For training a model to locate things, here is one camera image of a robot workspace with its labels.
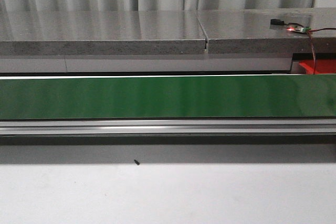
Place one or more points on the grey stone countertop slab right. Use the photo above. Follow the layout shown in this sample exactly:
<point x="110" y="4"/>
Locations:
<point x="249" y="30"/>

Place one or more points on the grey stone countertop slab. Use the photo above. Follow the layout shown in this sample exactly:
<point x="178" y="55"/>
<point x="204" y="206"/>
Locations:
<point x="101" y="33"/>
<point x="249" y="30"/>

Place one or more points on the black usb plug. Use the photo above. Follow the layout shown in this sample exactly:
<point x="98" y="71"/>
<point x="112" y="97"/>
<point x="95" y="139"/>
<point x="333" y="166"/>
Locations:
<point x="277" y="22"/>

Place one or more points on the green conveyor belt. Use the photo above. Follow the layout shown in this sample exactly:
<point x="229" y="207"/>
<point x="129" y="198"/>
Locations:
<point x="266" y="96"/>

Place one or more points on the small green circuit board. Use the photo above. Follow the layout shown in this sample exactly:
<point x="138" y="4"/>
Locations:
<point x="298" y="29"/>

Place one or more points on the red plastic bin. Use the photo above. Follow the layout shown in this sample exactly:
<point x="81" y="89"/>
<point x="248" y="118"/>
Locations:
<point x="323" y="66"/>

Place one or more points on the grey stone countertop slab left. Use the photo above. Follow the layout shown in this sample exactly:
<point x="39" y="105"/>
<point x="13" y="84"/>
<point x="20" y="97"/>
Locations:
<point x="101" y="33"/>

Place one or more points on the aluminium conveyor side rail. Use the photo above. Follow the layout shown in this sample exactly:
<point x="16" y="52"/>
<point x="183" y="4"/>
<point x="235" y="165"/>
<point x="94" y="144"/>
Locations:
<point x="247" y="126"/>

